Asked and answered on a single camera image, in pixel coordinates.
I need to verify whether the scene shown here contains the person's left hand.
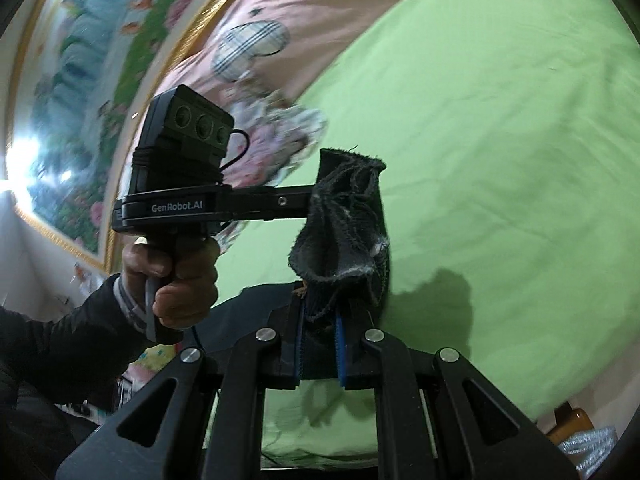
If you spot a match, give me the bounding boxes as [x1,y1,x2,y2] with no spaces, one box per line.
[122,236,221,332]

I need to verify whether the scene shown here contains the green bed sheet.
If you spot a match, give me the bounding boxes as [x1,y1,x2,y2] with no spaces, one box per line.
[220,0,640,467]

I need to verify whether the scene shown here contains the yellow printed cloth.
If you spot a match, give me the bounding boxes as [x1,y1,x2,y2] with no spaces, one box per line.
[117,342,182,417]

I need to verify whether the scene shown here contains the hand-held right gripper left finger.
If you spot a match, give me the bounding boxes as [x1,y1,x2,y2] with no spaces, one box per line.
[55,300,307,480]

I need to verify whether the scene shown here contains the clear plastic bag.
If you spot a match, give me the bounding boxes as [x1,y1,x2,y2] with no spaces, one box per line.
[557,425,619,479]

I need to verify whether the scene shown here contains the wooden furniture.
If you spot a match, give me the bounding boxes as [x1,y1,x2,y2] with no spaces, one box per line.
[547,402,594,448]

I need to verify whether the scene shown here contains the thin black cable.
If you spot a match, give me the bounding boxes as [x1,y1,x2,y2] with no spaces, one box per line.
[220,130,251,174]

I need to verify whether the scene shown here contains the floral cloth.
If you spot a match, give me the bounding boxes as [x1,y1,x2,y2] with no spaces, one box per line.
[220,95,329,257]

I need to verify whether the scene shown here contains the person's left forearm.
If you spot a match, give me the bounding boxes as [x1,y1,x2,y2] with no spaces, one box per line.
[0,274,151,480]

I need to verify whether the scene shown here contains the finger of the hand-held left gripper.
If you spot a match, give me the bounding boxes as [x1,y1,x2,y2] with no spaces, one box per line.
[231,185,321,222]

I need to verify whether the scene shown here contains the pink patterned quilt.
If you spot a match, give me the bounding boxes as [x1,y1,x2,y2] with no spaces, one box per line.
[150,0,596,128]

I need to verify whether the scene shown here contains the gold framed floral painting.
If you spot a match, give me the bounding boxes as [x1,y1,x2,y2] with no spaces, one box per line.
[4,0,281,275]

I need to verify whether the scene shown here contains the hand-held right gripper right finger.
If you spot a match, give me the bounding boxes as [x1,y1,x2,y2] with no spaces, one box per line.
[336,305,581,480]

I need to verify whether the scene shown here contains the black pants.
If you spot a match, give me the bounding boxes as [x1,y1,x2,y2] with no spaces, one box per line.
[197,148,396,383]

